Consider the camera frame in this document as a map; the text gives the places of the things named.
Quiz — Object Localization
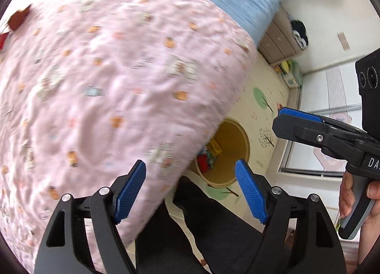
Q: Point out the person's right hand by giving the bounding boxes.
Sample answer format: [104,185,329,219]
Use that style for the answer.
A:
[339,171,380,225]

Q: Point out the person's dark trouser leg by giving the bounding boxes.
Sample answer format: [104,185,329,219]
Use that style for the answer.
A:
[134,176,265,274]

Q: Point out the cream printed play mat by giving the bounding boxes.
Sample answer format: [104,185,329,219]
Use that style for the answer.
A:
[165,46,301,264]

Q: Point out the black and white cloth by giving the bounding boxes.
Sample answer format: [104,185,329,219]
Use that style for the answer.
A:
[290,20,309,50]

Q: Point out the brown crumpled wrapper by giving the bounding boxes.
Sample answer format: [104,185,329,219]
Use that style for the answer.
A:
[7,4,32,30]

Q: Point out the person's right forearm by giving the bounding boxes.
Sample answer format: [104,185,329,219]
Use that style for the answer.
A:
[357,222,380,266]

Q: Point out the pink printed quilt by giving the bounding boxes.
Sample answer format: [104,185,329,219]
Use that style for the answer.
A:
[0,0,258,274]

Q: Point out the beige tape patch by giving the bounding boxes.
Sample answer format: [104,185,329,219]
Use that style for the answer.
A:
[337,32,351,53]

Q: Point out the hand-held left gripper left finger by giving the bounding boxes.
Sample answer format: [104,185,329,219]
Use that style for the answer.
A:
[35,160,147,274]

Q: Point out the brown drawer cabinet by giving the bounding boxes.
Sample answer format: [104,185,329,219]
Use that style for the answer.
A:
[257,10,307,67]

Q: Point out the blue blanket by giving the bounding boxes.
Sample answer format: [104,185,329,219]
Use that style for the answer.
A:
[154,0,281,47]

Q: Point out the round wooden trash bin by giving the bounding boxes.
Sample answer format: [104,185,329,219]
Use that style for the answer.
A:
[183,117,251,189]

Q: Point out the white sliding door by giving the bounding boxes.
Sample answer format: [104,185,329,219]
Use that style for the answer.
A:
[277,65,365,178]

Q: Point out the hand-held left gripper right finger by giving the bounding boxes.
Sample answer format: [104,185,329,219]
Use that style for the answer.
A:
[235,159,348,274]

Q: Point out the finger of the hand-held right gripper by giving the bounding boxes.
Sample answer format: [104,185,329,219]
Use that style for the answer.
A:
[292,123,366,160]
[272,107,364,142]

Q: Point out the yellow and green toys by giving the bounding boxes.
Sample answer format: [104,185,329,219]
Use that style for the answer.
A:
[274,60,293,75]

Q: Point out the light green container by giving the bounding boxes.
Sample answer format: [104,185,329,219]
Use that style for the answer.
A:
[283,60,304,88]

